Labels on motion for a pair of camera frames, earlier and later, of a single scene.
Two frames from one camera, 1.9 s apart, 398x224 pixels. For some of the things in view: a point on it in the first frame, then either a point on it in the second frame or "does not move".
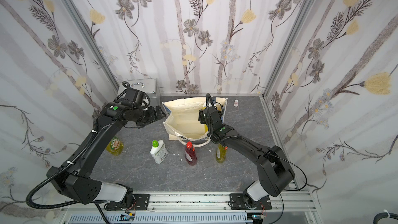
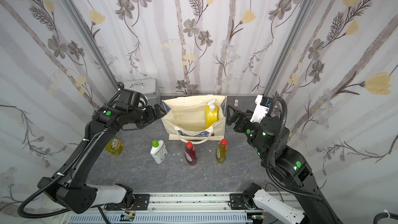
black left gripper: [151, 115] does not move
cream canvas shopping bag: [182, 121] does not move
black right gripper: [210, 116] to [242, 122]
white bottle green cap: [159, 151] does not move
